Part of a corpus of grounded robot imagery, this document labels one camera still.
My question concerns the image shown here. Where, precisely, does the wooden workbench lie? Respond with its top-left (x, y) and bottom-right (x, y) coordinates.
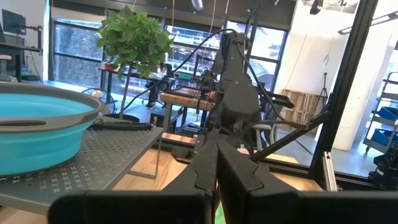
top-left (159, 86), bottom-right (218, 134)

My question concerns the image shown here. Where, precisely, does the green plant in black pot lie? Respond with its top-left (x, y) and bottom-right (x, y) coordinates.
top-left (96, 4), bottom-right (174, 123)

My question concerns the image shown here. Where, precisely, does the grey shelving cart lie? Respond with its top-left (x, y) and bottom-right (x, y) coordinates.
top-left (363, 70), bottom-right (398, 154)

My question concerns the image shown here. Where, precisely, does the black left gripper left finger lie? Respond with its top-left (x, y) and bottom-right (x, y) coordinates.
top-left (163, 139), bottom-right (219, 191)

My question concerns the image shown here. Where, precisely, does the grey office chair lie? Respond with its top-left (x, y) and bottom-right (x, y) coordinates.
top-left (250, 102), bottom-right (289, 152)

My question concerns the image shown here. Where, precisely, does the silver aluminium extrusion post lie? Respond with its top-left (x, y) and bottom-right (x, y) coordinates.
top-left (322, 151), bottom-right (340, 192)

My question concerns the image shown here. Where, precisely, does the black power cable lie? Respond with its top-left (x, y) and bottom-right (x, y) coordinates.
top-left (122, 28), bottom-right (237, 112)

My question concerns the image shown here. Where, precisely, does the blue storage bin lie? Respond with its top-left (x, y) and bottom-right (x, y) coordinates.
top-left (371, 128), bottom-right (398, 147)
top-left (376, 105), bottom-right (398, 121)

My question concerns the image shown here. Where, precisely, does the wooden pallet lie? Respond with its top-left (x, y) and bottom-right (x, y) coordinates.
top-left (281, 88), bottom-right (331, 126)

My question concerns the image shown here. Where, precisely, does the blue collapsible colander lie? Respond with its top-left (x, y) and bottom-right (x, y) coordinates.
top-left (0, 81), bottom-right (106, 177)

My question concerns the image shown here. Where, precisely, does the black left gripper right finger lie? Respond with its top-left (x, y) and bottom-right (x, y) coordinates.
top-left (217, 139), bottom-right (297, 224)

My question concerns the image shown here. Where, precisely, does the black ceiling spotlight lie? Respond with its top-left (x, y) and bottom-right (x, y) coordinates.
top-left (309, 0), bottom-right (325, 16)

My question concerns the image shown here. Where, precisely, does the black computer monitor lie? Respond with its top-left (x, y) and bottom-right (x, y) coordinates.
top-left (1, 8), bottom-right (27, 36)

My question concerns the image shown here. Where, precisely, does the black tripod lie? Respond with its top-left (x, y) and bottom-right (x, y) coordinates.
top-left (312, 72), bottom-right (331, 116)

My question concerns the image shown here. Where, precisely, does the white linear ceiling light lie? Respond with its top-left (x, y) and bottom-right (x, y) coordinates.
top-left (338, 11), bottom-right (398, 35)

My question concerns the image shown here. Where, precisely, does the grey perforated metal shelf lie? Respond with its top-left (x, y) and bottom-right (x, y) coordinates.
top-left (0, 115), bottom-right (165, 215)

